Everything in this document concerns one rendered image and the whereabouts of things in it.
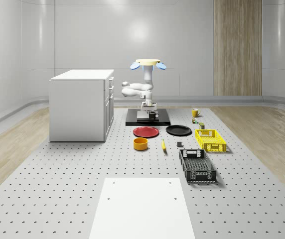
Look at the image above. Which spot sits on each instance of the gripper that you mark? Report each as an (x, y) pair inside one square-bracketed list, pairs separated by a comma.
[(148, 105)]

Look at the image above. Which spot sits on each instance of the black mug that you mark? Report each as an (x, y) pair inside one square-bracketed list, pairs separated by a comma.
[(152, 116)]

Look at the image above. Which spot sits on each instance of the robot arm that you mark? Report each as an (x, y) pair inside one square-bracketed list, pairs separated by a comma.
[(137, 87)]

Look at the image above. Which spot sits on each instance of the red plate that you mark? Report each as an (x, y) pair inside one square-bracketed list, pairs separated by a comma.
[(146, 132)]

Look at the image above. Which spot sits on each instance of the black plate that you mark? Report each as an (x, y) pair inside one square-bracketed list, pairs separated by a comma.
[(179, 130)]

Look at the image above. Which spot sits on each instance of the yellow bowl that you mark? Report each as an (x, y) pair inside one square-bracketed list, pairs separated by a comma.
[(140, 145)]

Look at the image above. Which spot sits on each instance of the banana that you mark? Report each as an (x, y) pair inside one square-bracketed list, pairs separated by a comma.
[(164, 146)]

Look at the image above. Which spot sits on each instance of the drone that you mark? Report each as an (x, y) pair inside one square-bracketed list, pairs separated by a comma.
[(148, 61)]

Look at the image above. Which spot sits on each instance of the yellow mug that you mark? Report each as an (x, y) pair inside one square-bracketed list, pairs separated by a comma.
[(195, 113)]

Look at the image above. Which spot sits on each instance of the puzzle cube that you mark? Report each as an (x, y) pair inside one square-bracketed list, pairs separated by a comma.
[(195, 121)]

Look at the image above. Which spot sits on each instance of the grey cube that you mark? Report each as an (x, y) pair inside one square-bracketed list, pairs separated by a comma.
[(180, 144)]

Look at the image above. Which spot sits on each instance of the flat-sided can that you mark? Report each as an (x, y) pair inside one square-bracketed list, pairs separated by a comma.
[(201, 126)]

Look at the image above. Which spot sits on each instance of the white cabinet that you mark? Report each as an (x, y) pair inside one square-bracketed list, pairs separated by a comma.
[(77, 109)]

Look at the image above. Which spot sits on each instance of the yellow basket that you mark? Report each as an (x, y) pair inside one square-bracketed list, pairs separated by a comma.
[(213, 147)]

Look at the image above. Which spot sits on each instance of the dark grey basket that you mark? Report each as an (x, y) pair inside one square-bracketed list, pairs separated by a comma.
[(201, 174)]

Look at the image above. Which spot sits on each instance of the white board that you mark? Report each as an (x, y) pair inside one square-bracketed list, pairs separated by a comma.
[(142, 211)]

